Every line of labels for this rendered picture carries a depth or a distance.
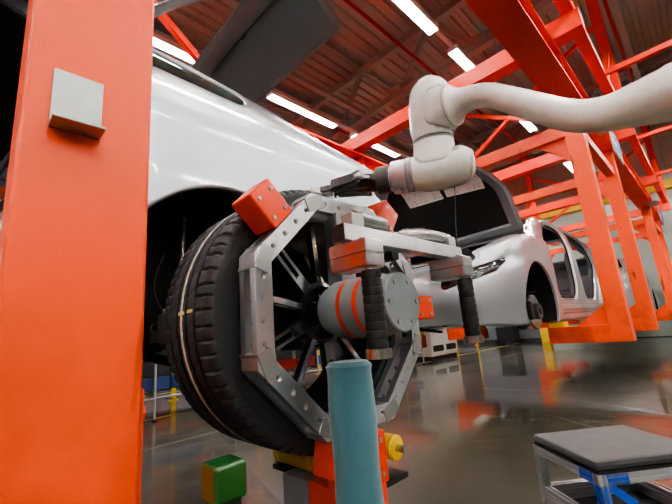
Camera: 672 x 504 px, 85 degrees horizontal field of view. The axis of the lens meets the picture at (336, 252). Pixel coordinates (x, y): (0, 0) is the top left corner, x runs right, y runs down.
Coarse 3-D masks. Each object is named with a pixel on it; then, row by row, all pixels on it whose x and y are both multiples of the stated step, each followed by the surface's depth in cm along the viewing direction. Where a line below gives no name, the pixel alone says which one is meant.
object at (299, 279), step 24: (312, 240) 98; (288, 264) 92; (312, 264) 97; (312, 288) 95; (288, 312) 93; (288, 336) 87; (312, 336) 91; (336, 336) 97; (336, 360) 117; (384, 360) 105; (312, 384) 114
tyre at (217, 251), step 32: (288, 192) 93; (224, 224) 86; (192, 256) 87; (224, 256) 77; (192, 288) 78; (224, 288) 75; (192, 320) 75; (224, 320) 74; (192, 352) 76; (224, 352) 72; (192, 384) 79; (224, 384) 71; (224, 416) 77; (256, 416) 74; (288, 448) 78
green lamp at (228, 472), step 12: (228, 456) 44; (204, 468) 42; (216, 468) 41; (228, 468) 41; (240, 468) 42; (204, 480) 42; (216, 480) 40; (228, 480) 41; (240, 480) 42; (204, 492) 42; (216, 492) 40; (228, 492) 41; (240, 492) 42
